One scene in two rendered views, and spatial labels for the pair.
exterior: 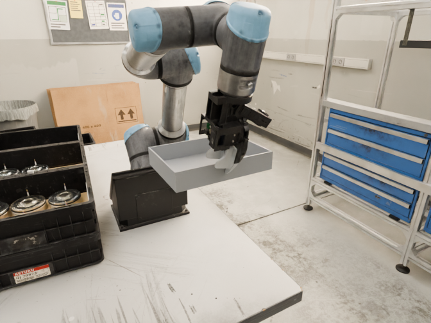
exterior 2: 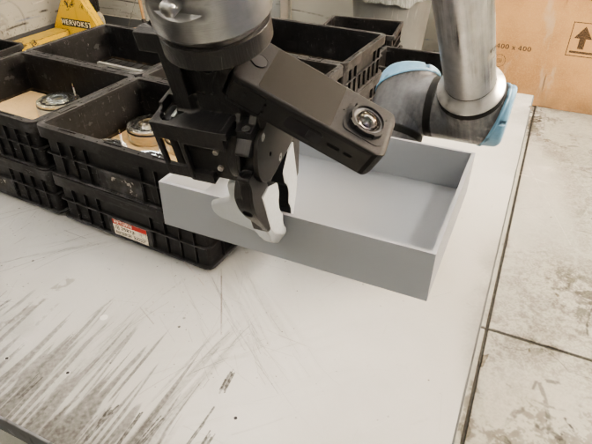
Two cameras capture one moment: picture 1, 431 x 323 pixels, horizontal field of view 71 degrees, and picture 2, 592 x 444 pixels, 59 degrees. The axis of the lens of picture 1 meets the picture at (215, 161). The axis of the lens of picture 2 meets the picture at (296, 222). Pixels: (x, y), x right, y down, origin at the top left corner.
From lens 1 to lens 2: 0.56 m
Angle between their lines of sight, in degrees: 47
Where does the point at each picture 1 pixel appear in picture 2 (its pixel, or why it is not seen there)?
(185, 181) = (181, 210)
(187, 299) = (220, 419)
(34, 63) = not seen: outside the picture
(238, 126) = (208, 132)
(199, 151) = not seen: hidden behind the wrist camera
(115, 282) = (188, 311)
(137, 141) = (387, 97)
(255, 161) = (369, 253)
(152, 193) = not seen: hidden behind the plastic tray
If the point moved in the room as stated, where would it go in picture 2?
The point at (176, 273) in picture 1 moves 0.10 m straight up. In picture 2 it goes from (260, 367) to (257, 323)
